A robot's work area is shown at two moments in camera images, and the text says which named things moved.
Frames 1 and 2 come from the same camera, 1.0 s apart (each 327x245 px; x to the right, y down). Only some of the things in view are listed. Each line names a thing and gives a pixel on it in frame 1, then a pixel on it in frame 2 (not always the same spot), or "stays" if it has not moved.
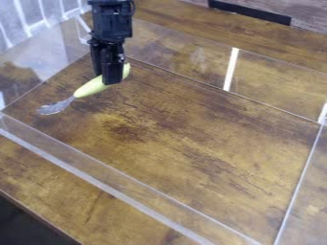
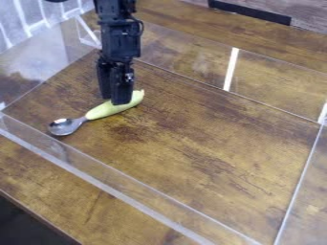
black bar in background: [268, 16] stays
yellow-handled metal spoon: [92, 86] to [67, 125]
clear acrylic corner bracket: [83, 31] stays
